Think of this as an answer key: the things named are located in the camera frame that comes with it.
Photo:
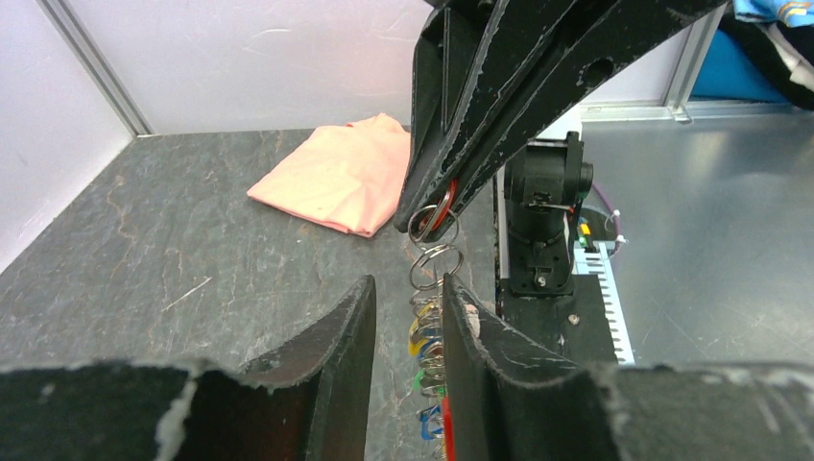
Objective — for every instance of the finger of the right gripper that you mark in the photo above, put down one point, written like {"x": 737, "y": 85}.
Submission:
{"x": 636, "y": 28}
{"x": 487, "y": 77}

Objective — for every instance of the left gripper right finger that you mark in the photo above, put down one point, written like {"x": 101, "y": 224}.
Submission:
{"x": 510, "y": 398}

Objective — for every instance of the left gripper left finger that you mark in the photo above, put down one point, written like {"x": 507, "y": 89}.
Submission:
{"x": 308, "y": 399}

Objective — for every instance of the steel key holder red handle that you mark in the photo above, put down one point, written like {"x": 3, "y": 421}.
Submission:
{"x": 426, "y": 277}

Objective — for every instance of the red key tag with ring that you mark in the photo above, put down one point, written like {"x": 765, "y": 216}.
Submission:
{"x": 427, "y": 225}

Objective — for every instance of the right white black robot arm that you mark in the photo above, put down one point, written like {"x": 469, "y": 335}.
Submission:
{"x": 543, "y": 213}

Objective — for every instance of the blue key tag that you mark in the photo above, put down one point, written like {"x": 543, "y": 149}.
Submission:
{"x": 431, "y": 423}

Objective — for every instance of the green key tag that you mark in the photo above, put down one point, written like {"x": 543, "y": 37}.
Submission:
{"x": 417, "y": 381}

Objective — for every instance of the pink folded cloth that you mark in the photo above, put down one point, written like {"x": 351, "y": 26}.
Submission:
{"x": 347, "y": 178}

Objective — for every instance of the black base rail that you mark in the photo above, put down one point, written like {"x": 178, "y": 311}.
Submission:
{"x": 573, "y": 326}

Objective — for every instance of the white slotted cable duct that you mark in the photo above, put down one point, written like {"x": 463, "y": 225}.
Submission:
{"x": 598, "y": 264}

